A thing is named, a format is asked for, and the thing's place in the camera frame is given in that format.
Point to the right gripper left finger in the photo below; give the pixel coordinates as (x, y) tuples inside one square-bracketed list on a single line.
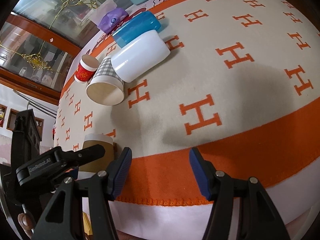
[(62, 217)]

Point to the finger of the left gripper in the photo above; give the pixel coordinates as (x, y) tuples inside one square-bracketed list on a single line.
[(84, 156)]

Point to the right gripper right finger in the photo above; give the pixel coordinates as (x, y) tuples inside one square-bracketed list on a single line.
[(258, 216)]

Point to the brown sleeve paper cup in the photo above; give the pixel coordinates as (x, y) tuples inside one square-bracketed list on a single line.
[(102, 163)]

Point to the grey checkered paper cup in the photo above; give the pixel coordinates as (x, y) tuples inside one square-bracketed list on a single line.
[(106, 87)]

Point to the red paper cup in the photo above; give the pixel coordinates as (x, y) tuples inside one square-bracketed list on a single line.
[(86, 68)]

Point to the white plastic cup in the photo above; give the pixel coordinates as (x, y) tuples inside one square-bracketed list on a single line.
[(140, 55)]

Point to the blue plastic cup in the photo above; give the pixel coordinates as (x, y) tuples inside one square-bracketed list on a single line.
[(136, 26)]

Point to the white printed tablecloth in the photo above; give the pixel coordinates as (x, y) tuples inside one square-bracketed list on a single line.
[(175, 217)]

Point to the wooden glass sliding door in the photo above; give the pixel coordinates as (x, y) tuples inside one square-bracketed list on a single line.
[(39, 41)]

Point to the orange H-pattern blanket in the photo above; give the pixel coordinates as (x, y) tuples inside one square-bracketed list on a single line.
[(200, 92)]

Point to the purple tissue pack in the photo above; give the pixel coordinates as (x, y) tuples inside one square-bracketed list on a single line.
[(107, 16)]

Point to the wooden picture frame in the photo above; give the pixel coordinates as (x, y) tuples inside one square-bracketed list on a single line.
[(14, 119)]

